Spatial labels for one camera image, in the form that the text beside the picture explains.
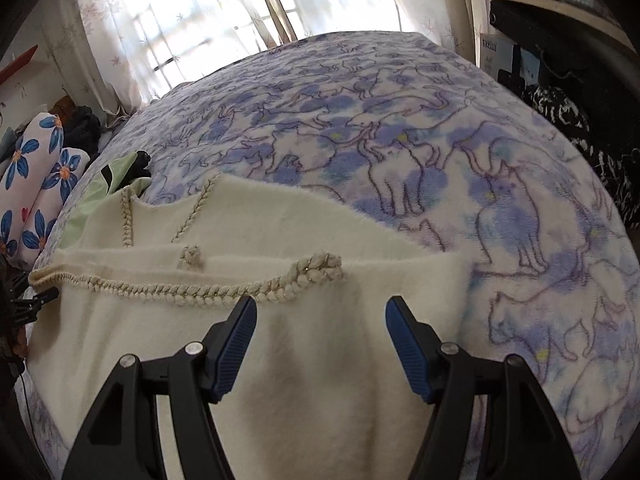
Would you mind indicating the purple cat-print blanket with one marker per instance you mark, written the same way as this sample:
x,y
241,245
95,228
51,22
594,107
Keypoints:
x,y
350,110

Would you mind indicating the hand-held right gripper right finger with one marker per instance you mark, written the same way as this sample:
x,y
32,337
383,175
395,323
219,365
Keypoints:
x,y
410,350

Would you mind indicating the black and white patterned cloth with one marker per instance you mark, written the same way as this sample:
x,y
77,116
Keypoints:
x,y
595,135

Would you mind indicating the white fuzzy braided-trim cardigan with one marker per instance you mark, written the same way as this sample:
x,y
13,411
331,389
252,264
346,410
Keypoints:
x,y
310,360

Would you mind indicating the dark clothes pile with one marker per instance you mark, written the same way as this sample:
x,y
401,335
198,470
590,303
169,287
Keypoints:
x,y
80,125

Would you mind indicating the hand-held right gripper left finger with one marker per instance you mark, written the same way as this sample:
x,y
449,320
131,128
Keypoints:
x,y
232,355

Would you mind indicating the white cardboard box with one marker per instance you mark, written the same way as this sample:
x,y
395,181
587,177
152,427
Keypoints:
x,y
495,57

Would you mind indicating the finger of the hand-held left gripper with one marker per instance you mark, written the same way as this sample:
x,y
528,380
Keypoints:
x,y
35,298

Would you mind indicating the blue flower print quilt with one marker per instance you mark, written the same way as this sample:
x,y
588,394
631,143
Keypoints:
x,y
30,160

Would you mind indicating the wooden shelf unit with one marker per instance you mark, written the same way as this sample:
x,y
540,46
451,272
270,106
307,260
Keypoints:
x,y
560,5

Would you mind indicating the light green garment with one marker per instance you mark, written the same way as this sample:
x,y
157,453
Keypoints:
x,y
87,205

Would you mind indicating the black device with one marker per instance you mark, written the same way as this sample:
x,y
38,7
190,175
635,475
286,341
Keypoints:
x,y
540,30

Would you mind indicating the red board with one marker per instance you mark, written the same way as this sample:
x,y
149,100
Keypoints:
x,y
17,67

